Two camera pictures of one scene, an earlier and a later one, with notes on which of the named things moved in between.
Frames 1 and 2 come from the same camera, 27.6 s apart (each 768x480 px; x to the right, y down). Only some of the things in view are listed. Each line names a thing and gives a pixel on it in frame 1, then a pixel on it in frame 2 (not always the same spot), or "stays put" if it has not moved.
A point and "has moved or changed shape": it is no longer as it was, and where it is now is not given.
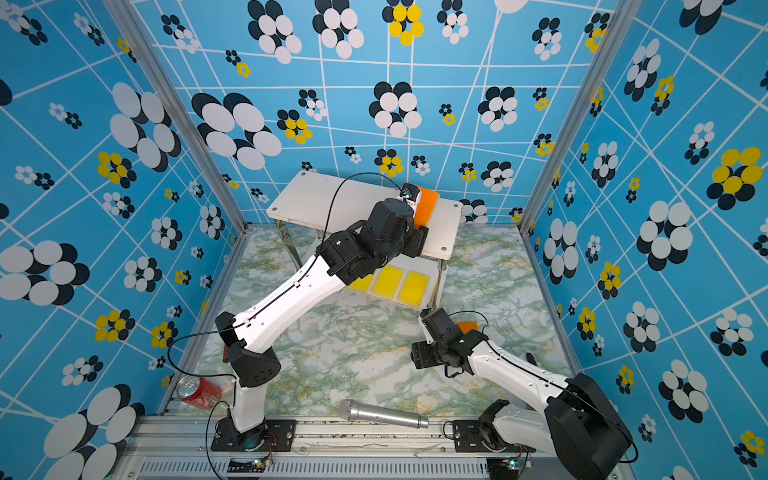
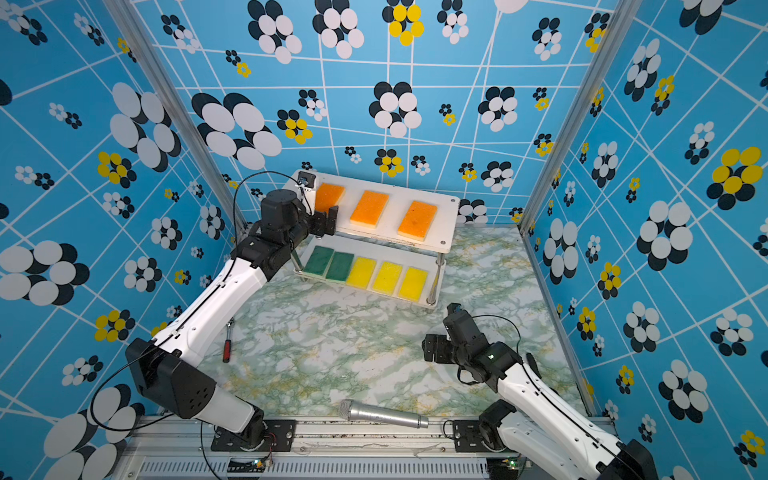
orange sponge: x=427 y=203 has moved or changed shape
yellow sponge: x=388 y=281 stays put
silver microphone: x=353 y=410 stays put
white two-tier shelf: x=313 y=207 stays put
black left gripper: x=417 y=241 -> x=319 y=220
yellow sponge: x=413 y=289 stays put
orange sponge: x=467 y=326 has moved or changed shape
